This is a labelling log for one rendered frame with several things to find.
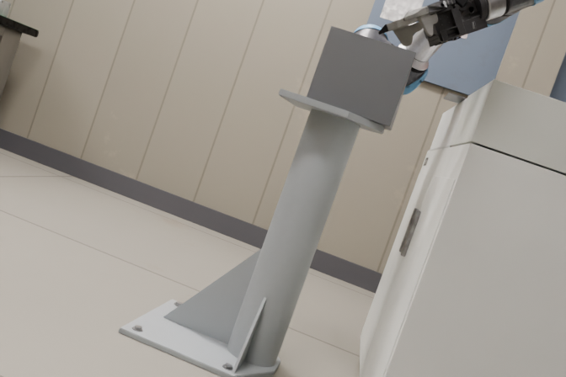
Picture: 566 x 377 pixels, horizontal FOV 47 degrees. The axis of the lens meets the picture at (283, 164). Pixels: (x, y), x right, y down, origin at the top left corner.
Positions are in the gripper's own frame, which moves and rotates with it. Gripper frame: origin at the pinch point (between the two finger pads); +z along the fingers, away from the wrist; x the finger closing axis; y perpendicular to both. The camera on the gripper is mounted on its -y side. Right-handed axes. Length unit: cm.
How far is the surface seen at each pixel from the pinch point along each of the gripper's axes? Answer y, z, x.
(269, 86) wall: -6, -22, 262
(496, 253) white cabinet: 55, -9, 4
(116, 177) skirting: 17, 85, 293
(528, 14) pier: 4, -163, 203
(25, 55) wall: -77, 114, 320
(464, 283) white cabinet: 59, 0, 6
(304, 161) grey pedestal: 26, 14, 61
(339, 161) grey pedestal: 30, 4, 60
